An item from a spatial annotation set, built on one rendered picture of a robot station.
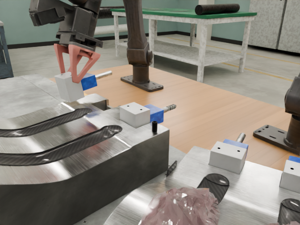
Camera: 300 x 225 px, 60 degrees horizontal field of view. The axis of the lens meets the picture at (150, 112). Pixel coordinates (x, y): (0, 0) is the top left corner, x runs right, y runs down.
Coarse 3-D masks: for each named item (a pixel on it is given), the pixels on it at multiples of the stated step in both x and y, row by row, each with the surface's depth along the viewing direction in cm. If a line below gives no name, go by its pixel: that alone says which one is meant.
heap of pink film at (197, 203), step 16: (176, 192) 30; (192, 192) 30; (208, 192) 32; (160, 208) 25; (176, 208) 24; (192, 208) 26; (208, 208) 28; (144, 224) 24; (160, 224) 23; (176, 224) 24; (192, 224) 25; (208, 224) 26; (272, 224) 25; (288, 224) 25
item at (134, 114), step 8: (128, 104) 51; (136, 104) 51; (120, 112) 50; (128, 112) 48; (136, 112) 47; (144, 112) 48; (152, 112) 50; (160, 112) 51; (128, 120) 49; (136, 120) 47; (144, 120) 49; (152, 120) 50; (160, 120) 52; (136, 128) 48
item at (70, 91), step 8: (104, 72) 63; (56, 80) 58; (64, 80) 54; (88, 80) 58; (64, 88) 56; (72, 88) 56; (80, 88) 57; (88, 88) 59; (64, 96) 58; (72, 96) 56; (80, 96) 58
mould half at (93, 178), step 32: (96, 96) 63; (0, 128) 47; (64, 128) 48; (96, 128) 48; (128, 128) 47; (160, 128) 47; (64, 160) 39; (96, 160) 39; (128, 160) 42; (160, 160) 48; (0, 192) 30; (32, 192) 32; (64, 192) 36; (96, 192) 40; (128, 192) 45; (0, 224) 31; (32, 224) 34; (64, 224) 37
